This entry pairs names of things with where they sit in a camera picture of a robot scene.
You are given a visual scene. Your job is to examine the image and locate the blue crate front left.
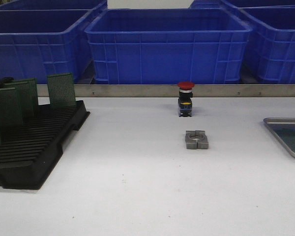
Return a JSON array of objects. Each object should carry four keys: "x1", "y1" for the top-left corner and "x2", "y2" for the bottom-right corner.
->
[{"x1": 0, "y1": 9, "x2": 92, "y2": 84}]

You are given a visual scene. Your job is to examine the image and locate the blue crate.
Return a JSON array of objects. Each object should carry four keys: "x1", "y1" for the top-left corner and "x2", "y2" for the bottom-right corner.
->
[
  {"x1": 0, "y1": 9, "x2": 92, "y2": 84},
  {"x1": 86, "y1": 8, "x2": 251, "y2": 85},
  {"x1": 0, "y1": 0, "x2": 107, "y2": 10},
  {"x1": 239, "y1": 7, "x2": 295, "y2": 84},
  {"x1": 189, "y1": 0, "x2": 295, "y2": 8}
]

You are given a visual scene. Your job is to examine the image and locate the black slotted board rack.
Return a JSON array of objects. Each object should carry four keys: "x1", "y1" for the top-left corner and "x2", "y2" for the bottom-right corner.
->
[{"x1": 0, "y1": 77, "x2": 91, "y2": 190}]

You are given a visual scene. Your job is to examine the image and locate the red emergency stop button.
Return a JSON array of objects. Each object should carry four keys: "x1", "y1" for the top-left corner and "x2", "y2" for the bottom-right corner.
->
[{"x1": 177, "y1": 82, "x2": 195, "y2": 117}]

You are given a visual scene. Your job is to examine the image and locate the blue crate front centre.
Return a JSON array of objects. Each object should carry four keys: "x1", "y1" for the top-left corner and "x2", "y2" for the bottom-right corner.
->
[{"x1": 86, "y1": 8, "x2": 251, "y2": 85}]

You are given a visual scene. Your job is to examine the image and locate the blue crate rear left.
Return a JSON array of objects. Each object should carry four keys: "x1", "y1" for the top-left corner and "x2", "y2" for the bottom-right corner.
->
[{"x1": 0, "y1": 0, "x2": 107, "y2": 10}]

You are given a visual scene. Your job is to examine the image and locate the blue crate rear right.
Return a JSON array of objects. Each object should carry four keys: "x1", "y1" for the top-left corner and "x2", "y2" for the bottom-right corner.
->
[{"x1": 189, "y1": 0, "x2": 295, "y2": 8}]

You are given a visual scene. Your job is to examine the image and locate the blue crate front right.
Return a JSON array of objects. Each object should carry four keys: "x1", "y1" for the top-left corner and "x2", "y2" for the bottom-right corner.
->
[{"x1": 239, "y1": 7, "x2": 295, "y2": 84}]

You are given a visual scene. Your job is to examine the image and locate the grey metal clamp block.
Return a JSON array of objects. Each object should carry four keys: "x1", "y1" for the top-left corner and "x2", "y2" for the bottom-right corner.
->
[{"x1": 185, "y1": 130, "x2": 209, "y2": 149}]

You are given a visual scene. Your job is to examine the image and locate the silver metal tray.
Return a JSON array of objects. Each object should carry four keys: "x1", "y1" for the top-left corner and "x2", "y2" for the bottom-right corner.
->
[{"x1": 264, "y1": 118, "x2": 295, "y2": 158}]

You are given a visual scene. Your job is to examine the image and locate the green circuit board front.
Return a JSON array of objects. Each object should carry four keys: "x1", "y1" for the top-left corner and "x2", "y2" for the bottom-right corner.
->
[{"x1": 0, "y1": 88, "x2": 23, "y2": 127}]

